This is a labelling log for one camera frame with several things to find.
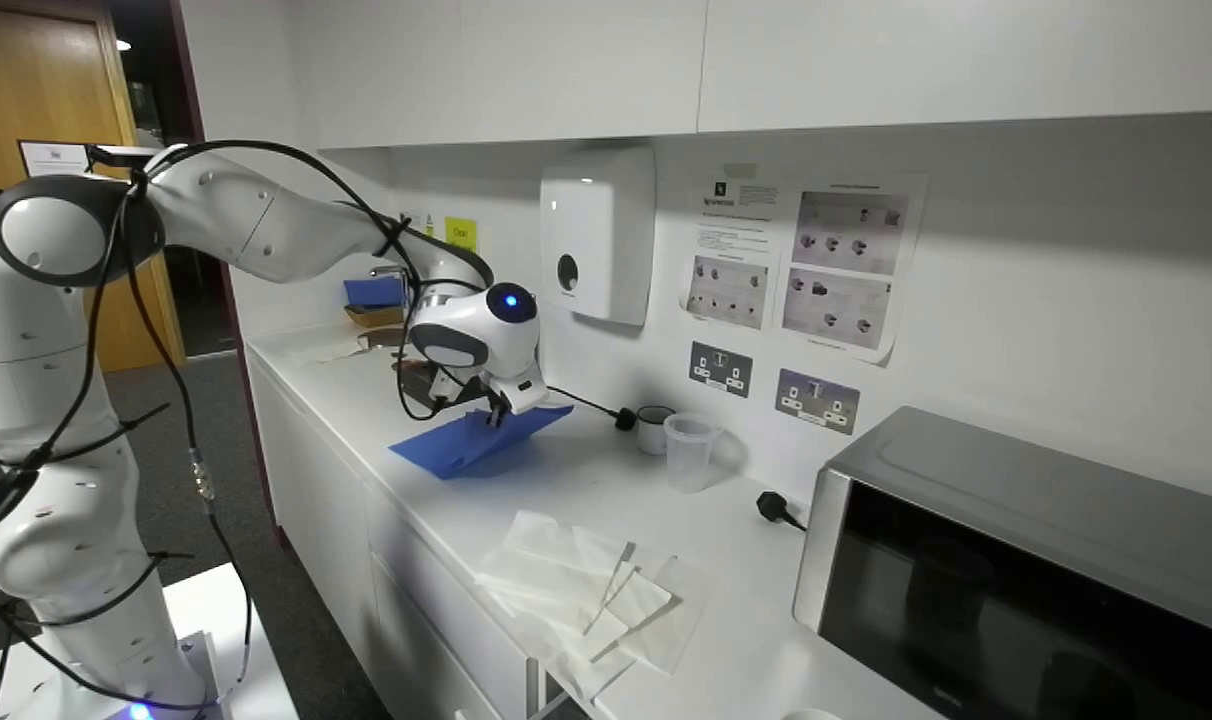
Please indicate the steel wall socket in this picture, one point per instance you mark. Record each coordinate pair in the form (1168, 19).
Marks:
(721, 368)
(817, 402)

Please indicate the silver microwave oven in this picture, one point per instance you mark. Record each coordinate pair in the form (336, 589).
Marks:
(1028, 573)

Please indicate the white laminated notice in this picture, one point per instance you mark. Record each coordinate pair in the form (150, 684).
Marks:
(728, 253)
(845, 264)

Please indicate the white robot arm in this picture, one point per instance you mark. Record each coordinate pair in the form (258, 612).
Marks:
(258, 223)

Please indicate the white paper towel dispenser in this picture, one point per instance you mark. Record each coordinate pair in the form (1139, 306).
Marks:
(591, 241)

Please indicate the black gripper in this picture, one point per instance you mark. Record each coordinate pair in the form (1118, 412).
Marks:
(449, 387)

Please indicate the green yellow poster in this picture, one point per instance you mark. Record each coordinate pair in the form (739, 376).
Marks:
(460, 232)

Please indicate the white base cabinet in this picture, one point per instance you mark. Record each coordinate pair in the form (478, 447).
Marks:
(351, 544)

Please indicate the white wall cabinet unit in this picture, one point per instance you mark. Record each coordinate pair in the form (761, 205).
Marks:
(764, 63)

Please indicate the blue box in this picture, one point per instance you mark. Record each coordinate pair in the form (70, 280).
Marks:
(373, 294)

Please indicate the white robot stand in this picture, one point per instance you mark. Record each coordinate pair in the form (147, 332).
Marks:
(229, 641)

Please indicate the blue placemat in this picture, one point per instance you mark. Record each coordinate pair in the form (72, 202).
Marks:
(478, 443)

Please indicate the wooden door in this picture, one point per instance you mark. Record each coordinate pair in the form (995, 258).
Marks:
(37, 80)

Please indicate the black microwave plug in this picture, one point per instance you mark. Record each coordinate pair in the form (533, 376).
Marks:
(772, 505)

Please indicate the white door sign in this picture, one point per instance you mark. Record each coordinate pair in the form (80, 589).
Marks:
(46, 156)

